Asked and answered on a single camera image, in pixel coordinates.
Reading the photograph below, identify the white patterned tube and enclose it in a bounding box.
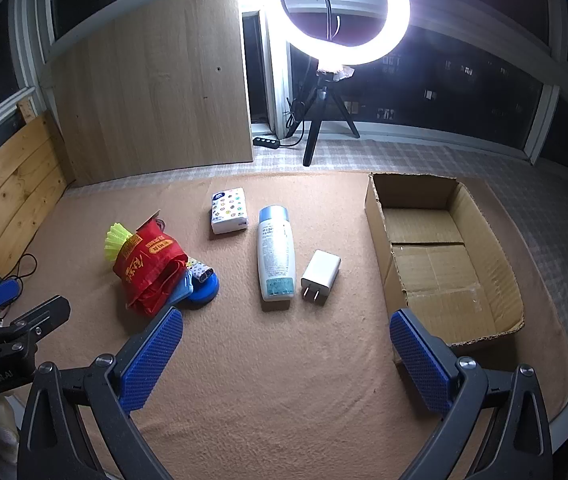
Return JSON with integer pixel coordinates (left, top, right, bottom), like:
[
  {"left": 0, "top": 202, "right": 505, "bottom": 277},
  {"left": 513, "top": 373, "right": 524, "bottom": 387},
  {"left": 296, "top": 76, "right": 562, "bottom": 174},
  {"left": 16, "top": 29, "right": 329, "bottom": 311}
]
[{"left": 186, "top": 257, "right": 211, "bottom": 283}]

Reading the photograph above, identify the light wooden panel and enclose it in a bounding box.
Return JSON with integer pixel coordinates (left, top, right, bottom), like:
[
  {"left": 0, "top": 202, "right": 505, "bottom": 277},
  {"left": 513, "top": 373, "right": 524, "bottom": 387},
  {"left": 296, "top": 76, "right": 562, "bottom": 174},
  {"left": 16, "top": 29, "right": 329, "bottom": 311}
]
[{"left": 46, "top": 0, "right": 255, "bottom": 186}]

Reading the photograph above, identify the white lotion bottle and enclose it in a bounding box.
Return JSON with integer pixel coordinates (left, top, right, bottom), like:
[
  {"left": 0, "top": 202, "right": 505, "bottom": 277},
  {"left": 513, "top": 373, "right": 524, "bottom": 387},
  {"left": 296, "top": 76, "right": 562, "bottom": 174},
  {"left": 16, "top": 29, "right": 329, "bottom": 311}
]
[{"left": 256, "top": 205, "right": 297, "bottom": 302}]

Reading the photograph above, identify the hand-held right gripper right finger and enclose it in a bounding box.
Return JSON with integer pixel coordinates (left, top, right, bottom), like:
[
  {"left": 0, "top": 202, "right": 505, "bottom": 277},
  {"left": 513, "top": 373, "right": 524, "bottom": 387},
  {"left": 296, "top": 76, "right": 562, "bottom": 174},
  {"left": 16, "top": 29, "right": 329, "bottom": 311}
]
[{"left": 389, "top": 308, "right": 555, "bottom": 480}]

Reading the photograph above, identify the thin black floor cable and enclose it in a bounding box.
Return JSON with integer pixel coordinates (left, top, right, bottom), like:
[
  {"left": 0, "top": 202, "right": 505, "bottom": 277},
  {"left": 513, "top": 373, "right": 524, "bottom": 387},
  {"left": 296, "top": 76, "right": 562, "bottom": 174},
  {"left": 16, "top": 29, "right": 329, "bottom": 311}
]
[{"left": 1, "top": 252, "right": 39, "bottom": 281}]

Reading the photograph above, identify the light blue flat case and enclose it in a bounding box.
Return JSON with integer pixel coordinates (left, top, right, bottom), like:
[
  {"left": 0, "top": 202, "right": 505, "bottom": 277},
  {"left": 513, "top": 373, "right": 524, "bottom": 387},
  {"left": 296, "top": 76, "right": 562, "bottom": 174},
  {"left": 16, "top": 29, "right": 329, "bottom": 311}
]
[{"left": 166, "top": 270, "right": 195, "bottom": 306}]

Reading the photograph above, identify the black ring light cable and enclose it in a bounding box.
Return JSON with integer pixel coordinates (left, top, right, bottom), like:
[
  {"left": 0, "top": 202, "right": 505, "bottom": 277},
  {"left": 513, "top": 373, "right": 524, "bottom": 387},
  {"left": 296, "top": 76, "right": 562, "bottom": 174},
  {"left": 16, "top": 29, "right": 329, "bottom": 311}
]
[{"left": 279, "top": 97, "right": 315, "bottom": 148}]

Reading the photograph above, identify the white wall charger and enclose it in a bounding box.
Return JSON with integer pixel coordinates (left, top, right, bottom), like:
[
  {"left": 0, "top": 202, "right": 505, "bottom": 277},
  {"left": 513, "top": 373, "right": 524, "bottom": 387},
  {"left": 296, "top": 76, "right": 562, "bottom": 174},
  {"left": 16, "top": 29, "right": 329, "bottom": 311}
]
[{"left": 301, "top": 249, "right": 342, "bottom": 307}]

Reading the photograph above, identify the white dotted tissue pack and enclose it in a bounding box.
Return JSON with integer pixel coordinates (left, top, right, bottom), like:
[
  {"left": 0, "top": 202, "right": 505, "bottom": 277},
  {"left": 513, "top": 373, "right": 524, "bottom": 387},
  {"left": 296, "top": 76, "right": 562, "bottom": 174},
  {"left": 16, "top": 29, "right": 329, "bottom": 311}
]
[{"left": 209, "top": 187, "right": 249, "bottom": 235}]

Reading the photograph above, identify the brown cardboard box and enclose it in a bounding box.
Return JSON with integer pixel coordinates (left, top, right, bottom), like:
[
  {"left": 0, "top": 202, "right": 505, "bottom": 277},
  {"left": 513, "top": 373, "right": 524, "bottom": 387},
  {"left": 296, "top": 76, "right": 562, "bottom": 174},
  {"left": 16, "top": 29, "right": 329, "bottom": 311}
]
[{"left": 365, "top": 172, "right": 525, "bottom": 352}]

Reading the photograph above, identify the blue round container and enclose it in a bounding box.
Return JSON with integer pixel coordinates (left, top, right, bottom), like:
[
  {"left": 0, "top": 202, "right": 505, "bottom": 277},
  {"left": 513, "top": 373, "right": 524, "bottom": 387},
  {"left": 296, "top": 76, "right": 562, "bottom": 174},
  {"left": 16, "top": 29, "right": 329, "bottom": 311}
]
[{"left": 186, "top": 272, "right": 221, "bottom": 306}]

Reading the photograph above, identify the white ring light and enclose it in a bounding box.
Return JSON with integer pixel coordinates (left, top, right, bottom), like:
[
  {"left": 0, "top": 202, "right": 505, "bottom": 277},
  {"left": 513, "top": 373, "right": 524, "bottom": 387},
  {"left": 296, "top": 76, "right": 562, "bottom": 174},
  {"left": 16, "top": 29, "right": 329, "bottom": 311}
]
[{"left": 265, "top": 0, "right": 412, "bottom": 73}]

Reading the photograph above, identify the yellow plastic shuttlecock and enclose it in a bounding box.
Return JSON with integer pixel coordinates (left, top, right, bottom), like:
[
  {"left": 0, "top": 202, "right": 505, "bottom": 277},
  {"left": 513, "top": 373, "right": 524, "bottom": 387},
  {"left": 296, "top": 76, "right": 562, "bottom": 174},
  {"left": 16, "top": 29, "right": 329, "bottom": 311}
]
[{"left": 104, "top": 225, "right": 140, "bottom": 263}]

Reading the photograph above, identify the black tripod stand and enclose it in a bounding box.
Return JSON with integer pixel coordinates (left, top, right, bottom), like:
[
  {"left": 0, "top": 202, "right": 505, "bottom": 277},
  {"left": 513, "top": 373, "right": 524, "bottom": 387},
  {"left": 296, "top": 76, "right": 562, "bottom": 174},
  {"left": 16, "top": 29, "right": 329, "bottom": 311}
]
[{"left": 303, "top": 67, "right": 361, "bottom": 167}]

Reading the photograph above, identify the pine plank board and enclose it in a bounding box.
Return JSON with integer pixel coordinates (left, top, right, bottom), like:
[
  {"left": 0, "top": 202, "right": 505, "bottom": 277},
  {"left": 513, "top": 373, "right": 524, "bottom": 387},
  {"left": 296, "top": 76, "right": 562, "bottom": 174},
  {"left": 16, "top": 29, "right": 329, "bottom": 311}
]
[{"left": 0, "top": 110, "right": 77, "bottom": 278}]

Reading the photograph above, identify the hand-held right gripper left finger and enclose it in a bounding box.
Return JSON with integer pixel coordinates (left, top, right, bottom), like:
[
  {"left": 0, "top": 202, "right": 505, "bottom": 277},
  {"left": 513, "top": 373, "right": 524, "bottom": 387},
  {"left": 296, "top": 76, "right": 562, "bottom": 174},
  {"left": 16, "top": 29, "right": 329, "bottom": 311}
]
[{"left": 16, "top": 306, "right": 185, "bottom": 480}]

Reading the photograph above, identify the red plastic bag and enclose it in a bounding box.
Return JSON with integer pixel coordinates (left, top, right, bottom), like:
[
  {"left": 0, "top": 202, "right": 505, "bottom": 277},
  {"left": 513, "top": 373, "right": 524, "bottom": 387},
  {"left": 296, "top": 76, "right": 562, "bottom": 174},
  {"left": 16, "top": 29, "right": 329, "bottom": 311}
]
[{"left": 112, "top": 220, "right": 189, "bottom": 317}]

